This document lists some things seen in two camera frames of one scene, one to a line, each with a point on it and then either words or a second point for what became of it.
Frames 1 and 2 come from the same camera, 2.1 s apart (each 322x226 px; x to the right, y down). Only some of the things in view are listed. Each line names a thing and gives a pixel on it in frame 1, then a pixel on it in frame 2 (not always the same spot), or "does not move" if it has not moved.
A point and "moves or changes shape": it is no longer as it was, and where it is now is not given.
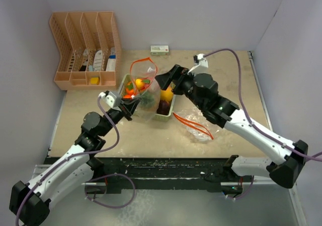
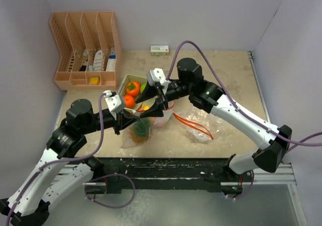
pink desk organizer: (90, 50) does not move
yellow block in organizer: (94, 80) does not move
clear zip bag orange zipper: (145, 88) → (140, 130)
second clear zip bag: (194, 120) does not move
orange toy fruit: (130, 89) does not move
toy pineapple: (147, 100) moves or changes shape
